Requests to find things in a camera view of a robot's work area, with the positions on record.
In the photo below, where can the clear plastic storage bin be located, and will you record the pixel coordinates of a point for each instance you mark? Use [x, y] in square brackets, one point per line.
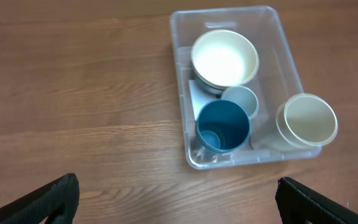
[276, 81]

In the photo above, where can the dark blue bowl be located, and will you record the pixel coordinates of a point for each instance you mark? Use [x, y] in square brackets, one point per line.
[206, 87]

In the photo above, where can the grey small cup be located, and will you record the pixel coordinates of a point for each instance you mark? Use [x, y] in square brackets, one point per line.
[244, 97]

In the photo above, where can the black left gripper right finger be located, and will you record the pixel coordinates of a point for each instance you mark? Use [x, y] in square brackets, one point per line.
[299, 204]

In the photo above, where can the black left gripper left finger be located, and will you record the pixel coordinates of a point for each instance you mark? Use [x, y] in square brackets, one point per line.
[56, 202]

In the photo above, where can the cream bowl front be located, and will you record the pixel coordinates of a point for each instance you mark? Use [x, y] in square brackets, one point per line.
[224, 57]

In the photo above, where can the dark blue tall cup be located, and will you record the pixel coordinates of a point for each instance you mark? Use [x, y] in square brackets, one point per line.
[211, 138]
[229, 118]

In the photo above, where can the cream bowl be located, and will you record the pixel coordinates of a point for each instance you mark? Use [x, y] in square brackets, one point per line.
[224, 57]
[225, 87]

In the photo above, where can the cream tall cup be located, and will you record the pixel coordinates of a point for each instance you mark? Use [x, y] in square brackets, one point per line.
[311, 120]
[290, 143]

